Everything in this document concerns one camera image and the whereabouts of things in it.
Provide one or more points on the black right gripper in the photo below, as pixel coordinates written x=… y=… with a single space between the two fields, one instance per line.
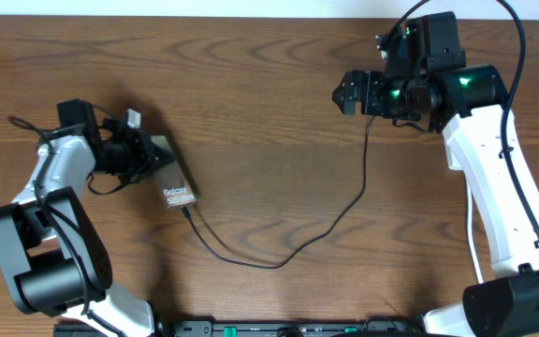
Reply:
x=373 y=81

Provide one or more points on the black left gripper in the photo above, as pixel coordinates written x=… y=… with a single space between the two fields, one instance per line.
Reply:
x=143 y=153

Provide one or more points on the Galaxy smartphone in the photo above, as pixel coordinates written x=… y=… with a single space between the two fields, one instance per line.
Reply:
x=171 y=181

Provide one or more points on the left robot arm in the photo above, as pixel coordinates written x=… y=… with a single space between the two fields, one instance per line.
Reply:
x=51 y=257

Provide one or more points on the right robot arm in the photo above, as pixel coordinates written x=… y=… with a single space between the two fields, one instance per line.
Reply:
x=426 y=74

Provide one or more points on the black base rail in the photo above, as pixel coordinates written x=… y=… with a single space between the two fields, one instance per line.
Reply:
x=374 y=326

